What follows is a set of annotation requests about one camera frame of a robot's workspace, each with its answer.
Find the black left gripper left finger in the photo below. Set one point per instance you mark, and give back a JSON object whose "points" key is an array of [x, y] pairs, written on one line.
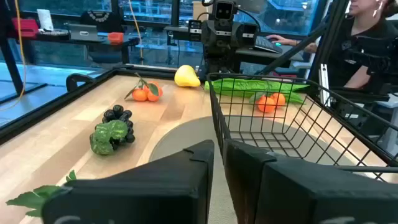
{"points": [[140, 193]]}

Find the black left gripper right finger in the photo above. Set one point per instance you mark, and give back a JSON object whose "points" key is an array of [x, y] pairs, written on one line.
{"points": [[311, 199]]}

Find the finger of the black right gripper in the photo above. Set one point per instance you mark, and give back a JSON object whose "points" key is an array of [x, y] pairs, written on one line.
{"points": [[248, 35], [195, 31]]}

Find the yellow pear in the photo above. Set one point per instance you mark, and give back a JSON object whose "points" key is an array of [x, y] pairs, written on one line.
{"points": [[186, 77]]}

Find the green lettuce leaf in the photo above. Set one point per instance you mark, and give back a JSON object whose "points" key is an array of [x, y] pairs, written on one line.
{"points": [[242, 85]]}

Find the tangerine pair with leaves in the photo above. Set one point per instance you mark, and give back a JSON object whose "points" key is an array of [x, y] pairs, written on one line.
{"points": [[266, 104], [140, 95]]}

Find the black grape bunch green leaf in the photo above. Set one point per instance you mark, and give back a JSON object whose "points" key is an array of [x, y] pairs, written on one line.
{"points": [[119, 113]]}

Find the orange carrot green top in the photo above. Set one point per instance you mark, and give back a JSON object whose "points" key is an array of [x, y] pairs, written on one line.
{"points": [[31, 199]]}

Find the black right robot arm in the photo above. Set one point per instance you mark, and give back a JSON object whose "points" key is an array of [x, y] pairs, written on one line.
{"points": [[217, 62]]}

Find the beige cardboard box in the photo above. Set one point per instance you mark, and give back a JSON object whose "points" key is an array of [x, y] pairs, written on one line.
{"points": [[199, 11]]}

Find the black keyboard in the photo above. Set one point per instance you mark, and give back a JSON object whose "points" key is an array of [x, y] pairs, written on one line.
{"points": [[267, 45]]}

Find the person's hand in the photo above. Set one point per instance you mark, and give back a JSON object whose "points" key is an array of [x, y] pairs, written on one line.
{"points": [[278, 39]]}

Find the green lit mouse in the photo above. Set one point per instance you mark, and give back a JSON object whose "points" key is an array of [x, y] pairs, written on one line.
{"points": [[278, 44]]}

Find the grey round placemat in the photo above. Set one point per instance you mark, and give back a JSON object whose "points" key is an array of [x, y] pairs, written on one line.
{"points": [[186, 137]]}

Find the orange box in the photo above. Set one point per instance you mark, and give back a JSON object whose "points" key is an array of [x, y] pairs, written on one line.
{"points": [[115, 37]]}

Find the black bag white trim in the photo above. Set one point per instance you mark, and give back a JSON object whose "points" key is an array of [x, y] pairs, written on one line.
{"points": [[102, 23]]}

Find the person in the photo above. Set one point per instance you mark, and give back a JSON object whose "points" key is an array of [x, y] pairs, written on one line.
{"points": [[357, 37]]}

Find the grey laptop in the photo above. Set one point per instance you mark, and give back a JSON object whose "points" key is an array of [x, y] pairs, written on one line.
{"points": [[84, 32]]}

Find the small dark keyboard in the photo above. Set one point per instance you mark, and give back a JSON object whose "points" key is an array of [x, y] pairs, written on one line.
{"points": [[54, 32]]}

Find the white paper sign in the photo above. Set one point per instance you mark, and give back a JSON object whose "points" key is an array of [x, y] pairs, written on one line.
{"points": [[45, 19]]}

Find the red box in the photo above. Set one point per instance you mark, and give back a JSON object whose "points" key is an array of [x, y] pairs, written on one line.
{"points": [[26, 28]]}

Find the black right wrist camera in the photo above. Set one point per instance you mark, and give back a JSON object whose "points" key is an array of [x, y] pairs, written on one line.
{"points": [[224, 10]]}

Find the black bar bracket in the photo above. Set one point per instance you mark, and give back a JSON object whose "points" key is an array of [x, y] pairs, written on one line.
{"points": [[77, 76]]}

